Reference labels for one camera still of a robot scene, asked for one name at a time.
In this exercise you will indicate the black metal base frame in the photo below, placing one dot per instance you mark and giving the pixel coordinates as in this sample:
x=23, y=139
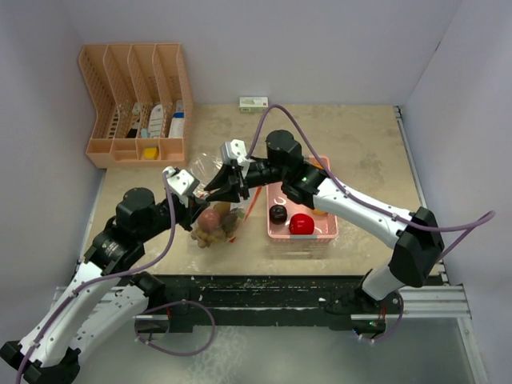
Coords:
x=179, y=303

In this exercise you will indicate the dark purple mangosteen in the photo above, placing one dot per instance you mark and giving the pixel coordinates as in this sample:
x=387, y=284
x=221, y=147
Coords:
x=278, y=214

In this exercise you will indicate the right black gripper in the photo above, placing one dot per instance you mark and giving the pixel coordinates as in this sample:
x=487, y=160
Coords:
x=226, y=178

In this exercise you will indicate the brown kiwi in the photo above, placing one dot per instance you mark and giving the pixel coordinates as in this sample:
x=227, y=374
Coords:
x=222, y=208

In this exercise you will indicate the brown passion fruit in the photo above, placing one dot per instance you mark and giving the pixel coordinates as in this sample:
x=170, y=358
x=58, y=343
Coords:
x=209, y=220

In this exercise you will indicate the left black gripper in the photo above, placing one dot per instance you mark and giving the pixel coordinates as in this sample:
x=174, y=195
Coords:
x=190, y=210

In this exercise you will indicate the pink plastic basket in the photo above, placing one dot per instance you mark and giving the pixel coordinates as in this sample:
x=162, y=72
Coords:
x=289, y=221

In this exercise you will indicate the red apple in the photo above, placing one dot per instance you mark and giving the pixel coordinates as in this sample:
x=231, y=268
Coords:
x=301, y=224

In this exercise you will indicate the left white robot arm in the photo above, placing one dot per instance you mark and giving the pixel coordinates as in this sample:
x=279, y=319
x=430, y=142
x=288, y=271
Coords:
x=105, y=290

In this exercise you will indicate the black white item in organizer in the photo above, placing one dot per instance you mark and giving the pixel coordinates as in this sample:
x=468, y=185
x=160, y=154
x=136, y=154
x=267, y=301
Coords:
x=134, y=121

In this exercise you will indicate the brown longan bunch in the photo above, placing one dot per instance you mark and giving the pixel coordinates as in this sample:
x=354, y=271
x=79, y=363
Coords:
x=205, y=239

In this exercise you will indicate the white tube in organizer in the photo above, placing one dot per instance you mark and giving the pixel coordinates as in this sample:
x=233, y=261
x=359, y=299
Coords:
x=156, y=120

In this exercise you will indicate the white blue box in organizer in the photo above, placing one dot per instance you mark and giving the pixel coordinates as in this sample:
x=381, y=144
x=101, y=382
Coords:
x=177, y=124

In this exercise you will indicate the yellow block in organizer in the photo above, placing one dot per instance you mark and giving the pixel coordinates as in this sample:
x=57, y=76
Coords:
x=150, y=153

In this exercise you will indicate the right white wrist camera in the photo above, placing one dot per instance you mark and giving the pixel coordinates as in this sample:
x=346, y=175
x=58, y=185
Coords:
x=234, y=150

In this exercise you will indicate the orange file organizer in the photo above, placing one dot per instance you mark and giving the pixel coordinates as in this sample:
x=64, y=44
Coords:
x=118, y=75

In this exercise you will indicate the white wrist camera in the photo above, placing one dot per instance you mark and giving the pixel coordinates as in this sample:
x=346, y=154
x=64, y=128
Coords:
x=234, y=150
x=180, y=182

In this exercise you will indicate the small green white box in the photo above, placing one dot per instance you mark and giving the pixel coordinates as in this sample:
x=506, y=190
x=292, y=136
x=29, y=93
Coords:
x=252, y=104

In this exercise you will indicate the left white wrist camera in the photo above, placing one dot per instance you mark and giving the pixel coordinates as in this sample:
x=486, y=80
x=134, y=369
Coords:
x=180, y=182

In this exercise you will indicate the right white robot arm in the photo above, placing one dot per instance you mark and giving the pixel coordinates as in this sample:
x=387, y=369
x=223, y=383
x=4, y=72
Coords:
x=412, y=236

